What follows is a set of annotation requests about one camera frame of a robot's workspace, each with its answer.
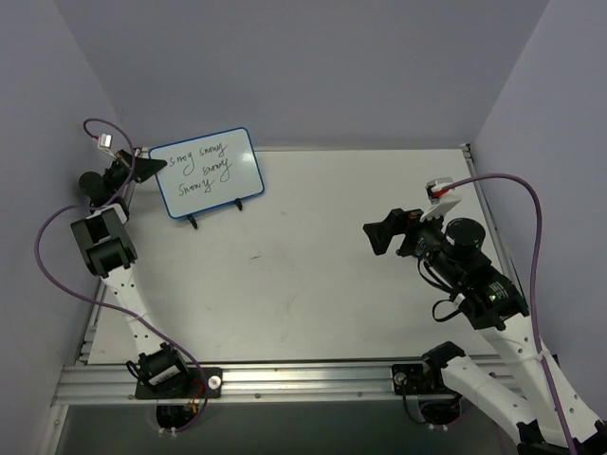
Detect black left whiteboard foot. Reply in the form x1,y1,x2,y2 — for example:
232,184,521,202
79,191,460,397
187,215,198,230

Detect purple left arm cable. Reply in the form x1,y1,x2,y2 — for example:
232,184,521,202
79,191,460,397
35,118,210,435

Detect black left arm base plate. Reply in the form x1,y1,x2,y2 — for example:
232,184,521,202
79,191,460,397
135,367,223,400

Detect blue-framed whiteboard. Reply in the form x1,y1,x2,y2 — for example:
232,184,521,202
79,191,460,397
149,127,265,220

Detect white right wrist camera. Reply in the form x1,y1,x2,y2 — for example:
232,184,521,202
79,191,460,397
420,177,462,223

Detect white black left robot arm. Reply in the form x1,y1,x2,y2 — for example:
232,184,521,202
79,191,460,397
70,150,192,397

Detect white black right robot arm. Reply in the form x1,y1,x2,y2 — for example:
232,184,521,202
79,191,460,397
363,209,606,454

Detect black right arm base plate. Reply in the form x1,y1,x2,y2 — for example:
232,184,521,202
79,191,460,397
391,362,459,396

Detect aluminium table edge rail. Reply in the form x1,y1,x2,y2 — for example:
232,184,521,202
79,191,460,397
459,141,537,361

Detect aluminium front frame rail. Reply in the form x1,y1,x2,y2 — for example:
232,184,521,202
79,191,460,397
51,358,421,406

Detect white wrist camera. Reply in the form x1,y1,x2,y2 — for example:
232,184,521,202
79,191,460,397
97,133,113,153
420,177,462,223

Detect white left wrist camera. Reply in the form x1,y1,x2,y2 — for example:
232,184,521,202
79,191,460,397
97,133,113,153

